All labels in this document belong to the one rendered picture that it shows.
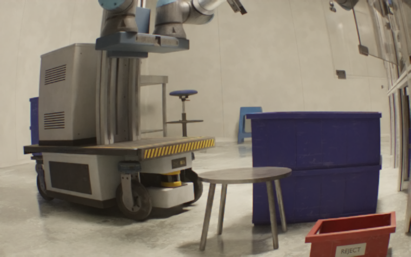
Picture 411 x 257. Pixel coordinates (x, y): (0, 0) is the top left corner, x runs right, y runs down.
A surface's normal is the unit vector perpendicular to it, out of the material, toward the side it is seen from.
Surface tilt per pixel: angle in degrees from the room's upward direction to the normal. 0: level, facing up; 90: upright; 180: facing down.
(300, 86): 90
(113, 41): 90
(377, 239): 90
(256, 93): 90
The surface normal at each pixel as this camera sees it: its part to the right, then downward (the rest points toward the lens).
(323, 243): -0.37, 0.06
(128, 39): 0.90, -0.02
